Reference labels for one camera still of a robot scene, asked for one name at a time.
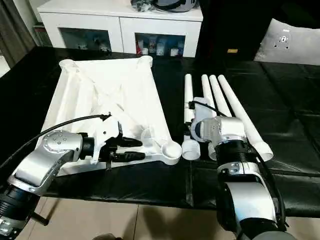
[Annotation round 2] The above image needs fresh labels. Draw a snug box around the white plastic table leg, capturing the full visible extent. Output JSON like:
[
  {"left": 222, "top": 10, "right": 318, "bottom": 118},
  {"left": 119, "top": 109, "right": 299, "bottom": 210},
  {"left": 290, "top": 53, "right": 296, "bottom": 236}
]
[
  {"left": 209, "top": 74, "right": 234, "bottom": 118},
  {"left": 181, "top": 73, "right": 201, "bottom": 160},
  {"left": 201, "top": 74, "right": 220, "bottom": 161},
  {"left": 217, "top": 73, "right": 275, "bottom": 162}
]

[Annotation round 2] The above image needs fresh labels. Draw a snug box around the white plastic table top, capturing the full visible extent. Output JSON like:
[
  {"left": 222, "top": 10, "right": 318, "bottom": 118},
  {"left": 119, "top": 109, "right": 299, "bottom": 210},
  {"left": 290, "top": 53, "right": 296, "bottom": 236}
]
[{"left": 41, "top": 55, "right": 183, "bottom": 177}]

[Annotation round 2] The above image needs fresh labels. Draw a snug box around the dark robot lower body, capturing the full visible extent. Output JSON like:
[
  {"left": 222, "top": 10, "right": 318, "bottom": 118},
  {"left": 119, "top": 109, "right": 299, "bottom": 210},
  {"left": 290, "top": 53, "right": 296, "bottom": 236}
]
[{"left": 94, "top": 233, "right": 118, "bottom": 240}]

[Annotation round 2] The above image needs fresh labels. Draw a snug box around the black work mat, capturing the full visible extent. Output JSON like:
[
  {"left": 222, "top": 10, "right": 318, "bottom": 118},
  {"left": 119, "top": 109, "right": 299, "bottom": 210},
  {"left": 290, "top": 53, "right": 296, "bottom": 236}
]
[{"left": 0, "top": 46, "right": 320, "bottom": 219}]

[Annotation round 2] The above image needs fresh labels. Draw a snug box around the black cabinet with yellow label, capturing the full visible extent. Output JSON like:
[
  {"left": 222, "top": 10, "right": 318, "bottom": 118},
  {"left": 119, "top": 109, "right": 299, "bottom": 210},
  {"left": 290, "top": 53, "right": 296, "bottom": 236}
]
[{"left": 196, "top": 0, "right": 274, "bottom": 62}]

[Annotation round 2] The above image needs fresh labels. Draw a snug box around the white glass-door cabinet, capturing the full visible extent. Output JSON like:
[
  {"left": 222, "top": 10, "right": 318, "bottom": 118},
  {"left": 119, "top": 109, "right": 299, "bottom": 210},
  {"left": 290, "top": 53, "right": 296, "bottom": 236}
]
[{"left": 36, "top": 4, "right": 204, "bottom": 59}]

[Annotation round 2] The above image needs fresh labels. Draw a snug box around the grey helmet on cabinet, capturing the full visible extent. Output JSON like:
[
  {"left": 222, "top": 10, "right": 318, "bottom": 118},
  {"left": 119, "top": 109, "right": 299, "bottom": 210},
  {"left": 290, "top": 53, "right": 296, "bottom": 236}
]
[{"left": 152, "top": 0, "right": 198, "bottom": 13}]

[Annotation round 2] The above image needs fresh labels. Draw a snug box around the dark clutter on cabinet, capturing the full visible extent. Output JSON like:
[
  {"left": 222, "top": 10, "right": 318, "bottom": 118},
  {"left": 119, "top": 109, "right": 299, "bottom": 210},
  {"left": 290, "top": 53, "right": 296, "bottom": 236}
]
[{"left": 129, "top": 0, "right": 157, "bottom": 13}]

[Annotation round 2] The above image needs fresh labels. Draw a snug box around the grey curtain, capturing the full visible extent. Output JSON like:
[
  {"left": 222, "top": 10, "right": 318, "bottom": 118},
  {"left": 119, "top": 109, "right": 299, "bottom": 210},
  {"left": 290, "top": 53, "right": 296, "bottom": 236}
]
[{"left": 0, "top": 0, "right": 41, "bottom": 69}]

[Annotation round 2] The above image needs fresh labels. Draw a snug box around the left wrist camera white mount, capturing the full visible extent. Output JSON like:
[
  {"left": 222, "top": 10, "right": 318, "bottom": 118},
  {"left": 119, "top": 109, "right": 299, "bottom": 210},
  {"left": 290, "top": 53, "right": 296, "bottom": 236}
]
[{"left": 90, "top": 113, "right": 121, "bottom": 165}]

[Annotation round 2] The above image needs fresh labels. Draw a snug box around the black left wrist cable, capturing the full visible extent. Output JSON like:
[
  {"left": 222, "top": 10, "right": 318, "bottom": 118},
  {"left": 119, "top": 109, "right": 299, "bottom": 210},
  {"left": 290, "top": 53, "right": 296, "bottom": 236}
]
[{"left": 0, "top": 113, "right": 112, "bottom": 169}]

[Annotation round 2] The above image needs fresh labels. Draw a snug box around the black table frame leg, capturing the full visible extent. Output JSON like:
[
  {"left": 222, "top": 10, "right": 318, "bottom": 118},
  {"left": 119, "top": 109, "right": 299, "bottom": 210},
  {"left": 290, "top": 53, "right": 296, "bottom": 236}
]
[{"left": 33, "top": 212, "right": 50, "bottom": 226}]

